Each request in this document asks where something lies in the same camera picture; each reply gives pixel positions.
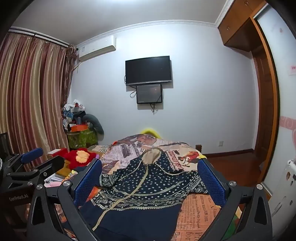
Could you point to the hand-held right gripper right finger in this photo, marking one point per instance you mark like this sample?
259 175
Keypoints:
211 183

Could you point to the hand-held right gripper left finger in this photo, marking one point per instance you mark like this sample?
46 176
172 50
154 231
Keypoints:
87 182

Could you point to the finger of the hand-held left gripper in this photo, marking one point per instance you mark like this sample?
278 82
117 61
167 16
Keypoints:
32 154
53 163

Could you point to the navy patterned hooded garment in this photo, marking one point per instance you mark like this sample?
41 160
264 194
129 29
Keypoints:
143 185

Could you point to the pile of clothes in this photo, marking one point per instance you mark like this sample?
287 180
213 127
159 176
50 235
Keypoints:
71 111

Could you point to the white flat box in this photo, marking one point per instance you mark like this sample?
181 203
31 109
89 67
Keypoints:
54 152

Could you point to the yellow flat box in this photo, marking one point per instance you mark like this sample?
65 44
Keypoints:
63 172

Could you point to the red plush toy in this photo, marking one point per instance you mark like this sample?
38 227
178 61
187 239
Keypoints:
74 157

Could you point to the green patterned storage box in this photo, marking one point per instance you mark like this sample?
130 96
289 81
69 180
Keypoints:
78 139

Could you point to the printed newspaper-pattern blanket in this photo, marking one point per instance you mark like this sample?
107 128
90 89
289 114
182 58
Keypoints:
198 217

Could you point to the orange box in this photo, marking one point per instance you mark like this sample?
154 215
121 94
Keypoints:
79 128

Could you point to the grey curved pillow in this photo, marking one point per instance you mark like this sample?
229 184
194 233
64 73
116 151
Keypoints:
97 126

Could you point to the striped red beige curtain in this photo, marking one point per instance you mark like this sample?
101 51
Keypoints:
34 92

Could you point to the yellow pillow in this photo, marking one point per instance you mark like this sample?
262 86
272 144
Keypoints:
150 131

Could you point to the wooden overhead cabinet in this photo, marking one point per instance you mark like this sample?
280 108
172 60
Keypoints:
235 23

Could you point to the wooden bed post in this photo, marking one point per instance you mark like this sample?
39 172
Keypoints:
198 148

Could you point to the white wall socket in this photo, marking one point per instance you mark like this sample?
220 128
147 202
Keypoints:
221 143

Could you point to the small black wall monitor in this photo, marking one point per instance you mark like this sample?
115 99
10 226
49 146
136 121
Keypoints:
148 93

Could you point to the white curtain rail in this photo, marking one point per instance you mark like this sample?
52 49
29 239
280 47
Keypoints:
41 37

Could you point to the white wall air conditioner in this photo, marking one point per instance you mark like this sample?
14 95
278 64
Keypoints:
97 47

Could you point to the black wall television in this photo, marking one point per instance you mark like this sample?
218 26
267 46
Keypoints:
148 69

